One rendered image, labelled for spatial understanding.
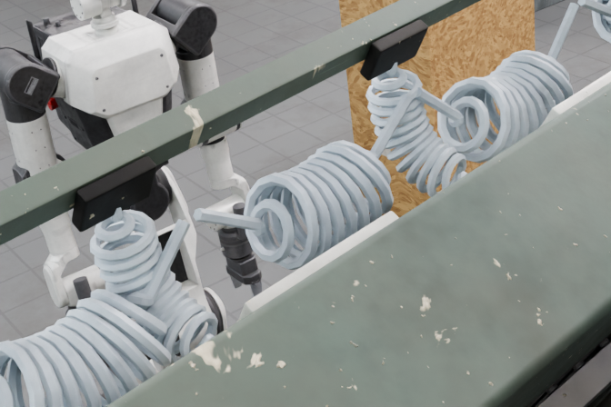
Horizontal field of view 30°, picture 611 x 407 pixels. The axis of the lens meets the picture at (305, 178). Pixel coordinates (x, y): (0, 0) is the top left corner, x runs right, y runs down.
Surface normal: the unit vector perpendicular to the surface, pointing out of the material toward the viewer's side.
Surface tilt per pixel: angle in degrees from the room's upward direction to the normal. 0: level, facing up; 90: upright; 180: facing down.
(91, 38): 0
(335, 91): 0
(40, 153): 91
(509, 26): 90
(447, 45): 90
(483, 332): 30
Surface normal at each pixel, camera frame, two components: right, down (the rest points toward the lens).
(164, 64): 0.58, 0.33
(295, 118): -0.11, -0.87
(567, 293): 0.25, -0.62
